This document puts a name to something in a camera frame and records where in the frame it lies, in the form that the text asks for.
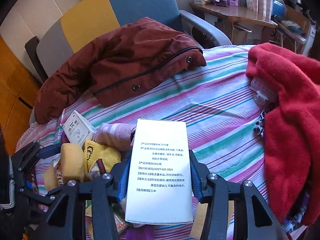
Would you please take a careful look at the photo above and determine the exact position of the yellow sponge cake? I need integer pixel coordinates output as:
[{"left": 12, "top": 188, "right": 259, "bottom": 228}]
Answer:
[{"left": 43, "top": 143, "right": 84, "bottom": 191}]

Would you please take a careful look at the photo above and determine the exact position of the wooden desk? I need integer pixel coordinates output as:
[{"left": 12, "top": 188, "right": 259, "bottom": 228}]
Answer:
[{"left": 189, "top": 2, "right": 278, "bottom": 42}]

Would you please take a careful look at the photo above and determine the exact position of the blue round container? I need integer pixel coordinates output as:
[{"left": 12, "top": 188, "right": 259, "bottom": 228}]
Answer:
[{"left": 271, "top": 0, "right": 286, "bottom": 17}]

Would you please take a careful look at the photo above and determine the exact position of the striped bed sheet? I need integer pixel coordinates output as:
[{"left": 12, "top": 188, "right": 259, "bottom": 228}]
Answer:
[{"left": 15, "top": 44, "right": 308, "bottom": 240}]

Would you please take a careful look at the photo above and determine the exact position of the orange wooden wardrobe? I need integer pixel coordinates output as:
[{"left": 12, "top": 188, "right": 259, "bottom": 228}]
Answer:
[{"left": 1, "top": 39, "right": 40, "bottom": 155}]

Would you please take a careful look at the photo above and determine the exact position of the yellow sock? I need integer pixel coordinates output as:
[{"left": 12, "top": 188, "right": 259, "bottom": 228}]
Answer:
[{"left": 83, "top": 140, "right": 121, "bottom": 181}]

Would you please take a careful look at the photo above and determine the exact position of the clear hair clip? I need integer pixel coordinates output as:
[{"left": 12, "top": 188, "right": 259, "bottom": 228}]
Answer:
[{"left": 250, "top": 77, "right": 277, "bottom": 106}]

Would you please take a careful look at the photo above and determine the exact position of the red fleece garment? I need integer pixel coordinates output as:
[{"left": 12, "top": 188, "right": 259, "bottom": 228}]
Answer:
[{"left": 246, "top": 43, "right": 319, "bottom": 225}]

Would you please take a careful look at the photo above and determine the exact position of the white text box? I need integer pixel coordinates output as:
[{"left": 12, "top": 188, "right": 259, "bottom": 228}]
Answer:
[{"left": 125, "top": 119, "right": 193, "bottom": 225}]

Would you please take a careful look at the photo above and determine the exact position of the grey yellow blue chair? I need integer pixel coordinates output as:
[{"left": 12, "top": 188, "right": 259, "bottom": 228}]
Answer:
[{"left": 35, "top": 0, "right": 231, "bottom": 81}]

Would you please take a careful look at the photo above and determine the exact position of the cream medicine box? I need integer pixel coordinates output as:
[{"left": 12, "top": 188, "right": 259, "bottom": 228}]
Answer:
[{"left": 63, "top": 110, "right": 97, "bottom": 147}]

